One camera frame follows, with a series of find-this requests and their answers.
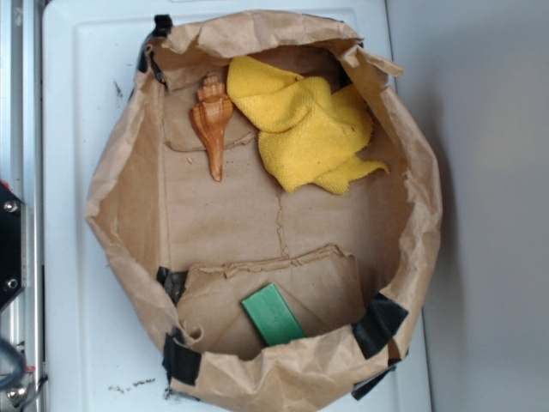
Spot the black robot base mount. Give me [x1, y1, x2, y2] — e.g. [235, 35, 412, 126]
[0, 180, 26, 312]

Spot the yellow cloth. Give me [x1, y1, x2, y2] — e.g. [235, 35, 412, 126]
[227, 56, 390, 195]

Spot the green rectangular block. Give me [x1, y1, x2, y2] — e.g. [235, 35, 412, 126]
[241, 283, 306, 347]

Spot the brown paper bag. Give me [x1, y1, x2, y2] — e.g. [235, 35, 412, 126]
[86, 10, 443, 411]

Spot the aluminium frame rail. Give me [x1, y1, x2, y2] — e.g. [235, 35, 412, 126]
[1, 1, 48, 411]

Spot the white plastic tray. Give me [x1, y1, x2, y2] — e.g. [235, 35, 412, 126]
[42, 1, 405, 411]

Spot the orange conch seashell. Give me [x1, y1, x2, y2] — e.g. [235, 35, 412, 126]
[190, 72, 233, 182]

